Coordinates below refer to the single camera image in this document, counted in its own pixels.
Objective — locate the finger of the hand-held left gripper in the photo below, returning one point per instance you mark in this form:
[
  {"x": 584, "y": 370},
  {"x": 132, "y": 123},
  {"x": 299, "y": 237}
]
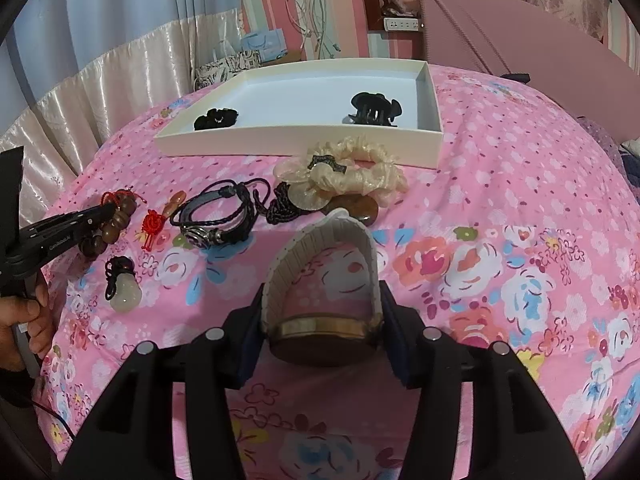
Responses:
[
  {"x": 62, "y": 242},
  {"x": 80, "y": 217}
]

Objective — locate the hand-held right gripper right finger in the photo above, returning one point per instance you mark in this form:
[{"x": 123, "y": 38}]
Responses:
[{"x": 400, "y": 355}]

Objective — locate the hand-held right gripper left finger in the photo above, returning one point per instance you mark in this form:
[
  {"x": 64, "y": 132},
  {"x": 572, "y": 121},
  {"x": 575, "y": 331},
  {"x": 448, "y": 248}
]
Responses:
[{"x": 248, "y": 350}]

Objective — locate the white shallow tray box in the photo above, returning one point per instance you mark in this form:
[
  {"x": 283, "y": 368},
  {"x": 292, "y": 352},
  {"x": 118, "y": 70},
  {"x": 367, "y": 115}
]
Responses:
[{"x": 300, "y": 95}]

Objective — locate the person's left hand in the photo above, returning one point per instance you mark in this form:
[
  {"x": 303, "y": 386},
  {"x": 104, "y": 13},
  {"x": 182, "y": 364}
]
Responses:
[{"x": 30, "y": 322}]

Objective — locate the red knot charm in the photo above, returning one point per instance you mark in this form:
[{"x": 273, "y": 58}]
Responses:
[{"x": 152, "y": 225}]

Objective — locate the jade gourd pendant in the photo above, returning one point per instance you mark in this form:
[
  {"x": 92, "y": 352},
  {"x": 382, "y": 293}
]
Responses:
[{"x": 125, "y": 296}]

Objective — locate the amber gold pendant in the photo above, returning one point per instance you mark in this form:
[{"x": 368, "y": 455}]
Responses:
[{"x": 176, "y": 205}]

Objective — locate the cream satin curtain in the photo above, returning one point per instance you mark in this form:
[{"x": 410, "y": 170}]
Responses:
[{"x": 125, "y": 75}]

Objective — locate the brown stone pendant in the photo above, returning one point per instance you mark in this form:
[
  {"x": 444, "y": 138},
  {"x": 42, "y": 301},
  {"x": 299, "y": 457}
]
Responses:
[{"x": 357, "y": 208}]

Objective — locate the pink floral bedsheet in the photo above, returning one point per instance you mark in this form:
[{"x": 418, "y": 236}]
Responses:
[{"x": 500, "y": 210}]

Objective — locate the black white floral bag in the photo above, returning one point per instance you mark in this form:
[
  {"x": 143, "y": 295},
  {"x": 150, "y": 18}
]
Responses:
[{"x": 225, "y": 67}]

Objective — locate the black hair claw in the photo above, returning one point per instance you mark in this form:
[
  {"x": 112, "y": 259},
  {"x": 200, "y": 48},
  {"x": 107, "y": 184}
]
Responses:
[{"x": 372, "y": 107}]

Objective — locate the blue gift bag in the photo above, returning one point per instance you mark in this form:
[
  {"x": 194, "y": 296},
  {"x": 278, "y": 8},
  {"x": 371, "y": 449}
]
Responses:
[{"x": 262, "y": 45}]

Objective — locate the white power strip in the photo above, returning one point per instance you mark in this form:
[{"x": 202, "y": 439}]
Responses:
[{"x": 402, "y": 23}]

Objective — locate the pink board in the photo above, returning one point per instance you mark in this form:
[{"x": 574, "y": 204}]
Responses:
[{"x": 500, "y": 30}]

